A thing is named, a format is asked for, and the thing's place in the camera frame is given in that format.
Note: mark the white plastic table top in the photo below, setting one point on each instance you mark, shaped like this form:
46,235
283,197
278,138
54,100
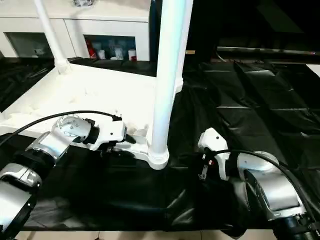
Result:
100,90

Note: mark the white plastic table leg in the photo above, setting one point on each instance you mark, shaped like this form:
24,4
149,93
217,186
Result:
165,75
48,32
186,30

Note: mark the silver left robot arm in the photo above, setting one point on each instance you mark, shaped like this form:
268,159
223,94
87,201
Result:
25,180

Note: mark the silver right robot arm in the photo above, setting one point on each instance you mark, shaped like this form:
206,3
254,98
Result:
275,185

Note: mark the black mat cloth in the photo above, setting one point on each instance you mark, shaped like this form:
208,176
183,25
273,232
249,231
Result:
125,200

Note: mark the small yellow label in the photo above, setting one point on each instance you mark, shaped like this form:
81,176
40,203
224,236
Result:
191,52

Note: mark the white glass door cabinet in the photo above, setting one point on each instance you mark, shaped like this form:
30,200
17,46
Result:
112,25

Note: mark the white flat board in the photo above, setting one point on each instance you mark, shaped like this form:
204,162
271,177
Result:
315,70

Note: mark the black fabric backdrop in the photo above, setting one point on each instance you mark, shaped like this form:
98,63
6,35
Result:
250,20

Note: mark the dark patterned cabinet-top object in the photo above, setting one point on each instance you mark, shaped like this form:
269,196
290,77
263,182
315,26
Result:
83,2

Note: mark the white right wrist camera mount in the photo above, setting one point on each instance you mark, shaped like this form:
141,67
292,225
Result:
212,140

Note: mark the grey metal rail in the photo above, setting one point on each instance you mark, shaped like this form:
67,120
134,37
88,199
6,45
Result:
262,50

